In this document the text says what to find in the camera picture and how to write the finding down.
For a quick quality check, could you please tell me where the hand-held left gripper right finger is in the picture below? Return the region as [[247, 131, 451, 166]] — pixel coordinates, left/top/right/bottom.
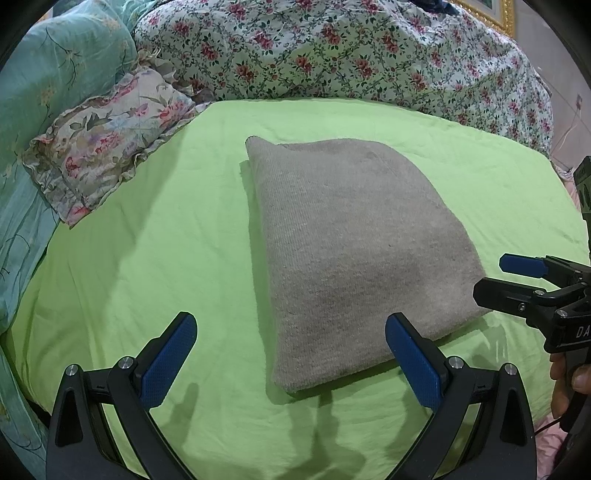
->
[[385, 312, 536, 480]]

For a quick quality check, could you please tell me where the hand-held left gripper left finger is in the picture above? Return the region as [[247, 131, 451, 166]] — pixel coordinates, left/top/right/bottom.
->
[[46, 311, 199, 480]]

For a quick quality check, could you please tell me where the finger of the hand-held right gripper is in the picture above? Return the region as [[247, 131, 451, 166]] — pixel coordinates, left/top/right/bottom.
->
[[499, 253, 591, 289], [473, 276, 561, 329]]

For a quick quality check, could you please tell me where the beige knit sweater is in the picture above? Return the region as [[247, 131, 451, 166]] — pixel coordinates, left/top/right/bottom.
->
[[245, 136, 495, 395]]

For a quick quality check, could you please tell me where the person's right hand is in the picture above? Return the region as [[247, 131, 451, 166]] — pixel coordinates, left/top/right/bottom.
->
[[549, 352, 591, 418]]

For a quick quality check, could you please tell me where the pink cloth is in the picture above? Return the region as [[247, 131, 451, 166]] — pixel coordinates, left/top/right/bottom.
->
[[536, 420, 573, 480]]

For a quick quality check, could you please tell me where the light green bed sheet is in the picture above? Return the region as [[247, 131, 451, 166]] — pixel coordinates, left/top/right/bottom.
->
[[0, 97, 591, 480]]

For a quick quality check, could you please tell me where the ruffled floral pillow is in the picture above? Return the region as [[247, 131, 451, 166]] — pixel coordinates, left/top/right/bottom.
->
[[21, 51, 215, 229]]

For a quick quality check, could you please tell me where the white red floral quilt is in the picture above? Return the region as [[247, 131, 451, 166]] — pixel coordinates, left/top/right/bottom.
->
[[131, 0, 555, 153]]

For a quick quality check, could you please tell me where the teal floral blanket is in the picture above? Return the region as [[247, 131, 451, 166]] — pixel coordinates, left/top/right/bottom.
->
[[0, 0, 139, 480]]

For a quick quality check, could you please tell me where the dark blue cloth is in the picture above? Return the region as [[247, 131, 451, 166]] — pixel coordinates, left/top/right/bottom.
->
[[413, 0, 455, 14]]

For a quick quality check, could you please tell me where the thin wall cable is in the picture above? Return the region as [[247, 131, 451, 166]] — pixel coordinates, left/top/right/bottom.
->
[[551, 95, 585, 160]]

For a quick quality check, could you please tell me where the gold picture frame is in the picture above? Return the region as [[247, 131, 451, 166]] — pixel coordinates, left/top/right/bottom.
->
[[455, 0, 515, 38]]

